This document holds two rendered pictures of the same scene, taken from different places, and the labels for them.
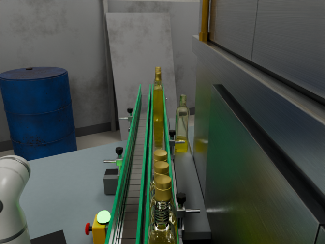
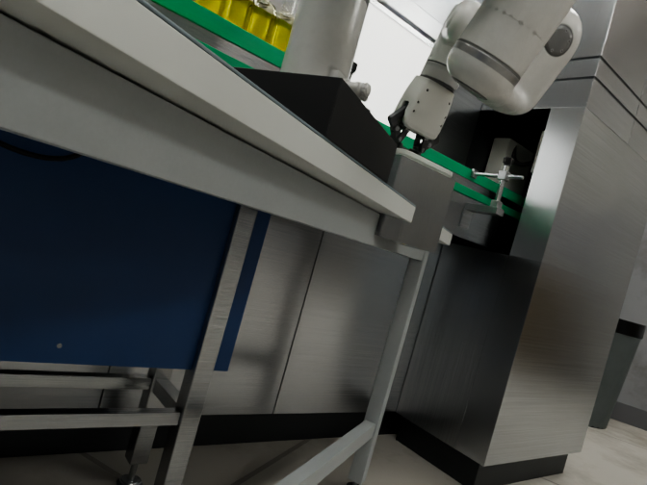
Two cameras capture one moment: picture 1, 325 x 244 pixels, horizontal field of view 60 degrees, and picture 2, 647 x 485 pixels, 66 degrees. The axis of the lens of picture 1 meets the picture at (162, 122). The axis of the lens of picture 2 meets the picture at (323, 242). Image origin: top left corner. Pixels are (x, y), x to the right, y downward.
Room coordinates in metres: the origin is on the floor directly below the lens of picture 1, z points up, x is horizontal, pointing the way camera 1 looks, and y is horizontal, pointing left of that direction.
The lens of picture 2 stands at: (0.93, 0.99, 0.64)
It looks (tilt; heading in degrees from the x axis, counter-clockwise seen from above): 1 degrees down; 232
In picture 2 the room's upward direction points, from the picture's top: 16 degrees clockwise
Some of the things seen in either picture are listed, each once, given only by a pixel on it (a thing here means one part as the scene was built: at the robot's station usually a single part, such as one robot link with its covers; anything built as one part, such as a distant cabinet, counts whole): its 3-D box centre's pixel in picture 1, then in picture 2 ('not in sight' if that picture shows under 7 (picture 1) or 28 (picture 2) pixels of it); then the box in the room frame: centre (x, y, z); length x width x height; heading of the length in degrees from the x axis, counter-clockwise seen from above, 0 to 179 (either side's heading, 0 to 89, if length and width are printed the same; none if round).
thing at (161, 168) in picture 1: (161, 173); not in sight; (0.55, 0.00, 1.14); 0.04 x 0.04 x 0.04
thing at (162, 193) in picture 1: (163, 188); not in sight; (0.49, 0.00, 1.14); 0.04 x 0.04 x 0.04
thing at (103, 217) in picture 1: (103, 216); not in sight; (0.76, 0.20, 0.84); 0.04 x 0.04 x 0.03
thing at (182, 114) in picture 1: (182, 123); not in sight; (1.18, -0.09, 1.01); 0.06 x 0.06 x 0.26; 78
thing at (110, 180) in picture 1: (114, 181); not in sight; (1.04, 0.21, 0.79); 0.08 x 0.08 x 0.08; 1
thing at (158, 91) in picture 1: (158, 97); not in sight; (1.57, 0.02, 1.02); 0.06 x 0.06 x 0.28; 1
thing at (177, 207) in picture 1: (187, 214); not in sight; (0.65, -0.07, 0.94); 0.07 x 0.04 x 0.13; 91
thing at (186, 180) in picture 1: (182, 162); not in sight; (1.12, -0.09, 0.84); 0.95 x 0.09 x 0.11; 1
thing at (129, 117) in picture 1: (125, 120); not in sight; (1.39, 0.19, 0.94); 0.07 x 0.04 x 0.13; 91
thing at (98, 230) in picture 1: (104, 229); not in sight; (0.76, 0.20, 0.79); 0.07 x 0.07 x 0.07; 1
